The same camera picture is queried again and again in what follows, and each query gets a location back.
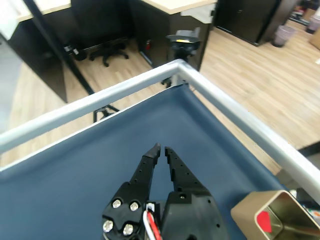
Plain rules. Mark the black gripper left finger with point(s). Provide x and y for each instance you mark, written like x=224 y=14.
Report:
x=130 y=200

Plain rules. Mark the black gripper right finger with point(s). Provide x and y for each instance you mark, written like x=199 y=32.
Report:
x=190 y=207

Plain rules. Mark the red cube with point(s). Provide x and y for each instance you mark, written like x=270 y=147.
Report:
x=263 y=221

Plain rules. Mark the tan metal square container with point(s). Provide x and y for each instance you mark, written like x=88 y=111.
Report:
x=245 y=210

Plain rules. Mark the dark blue table mat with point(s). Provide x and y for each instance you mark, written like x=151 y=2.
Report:
x=175 y=120

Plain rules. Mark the black stand foot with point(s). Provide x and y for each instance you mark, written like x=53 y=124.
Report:
x=105 y=113

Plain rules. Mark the black office chair base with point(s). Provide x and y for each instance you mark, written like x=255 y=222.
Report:
x=110 y=53

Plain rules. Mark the black tripod stand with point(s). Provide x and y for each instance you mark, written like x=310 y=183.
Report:
x=183 y=42

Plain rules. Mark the grey waste bin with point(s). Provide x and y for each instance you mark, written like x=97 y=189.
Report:
x=283 y=36

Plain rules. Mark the dark cabinet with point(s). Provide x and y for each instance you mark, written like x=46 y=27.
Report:
x=245 y=20

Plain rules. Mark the desk with tan top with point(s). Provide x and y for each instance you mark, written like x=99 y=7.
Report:
x=180 y=5

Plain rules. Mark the silver metal table frame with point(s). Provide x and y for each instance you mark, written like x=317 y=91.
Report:
x=100 y=100

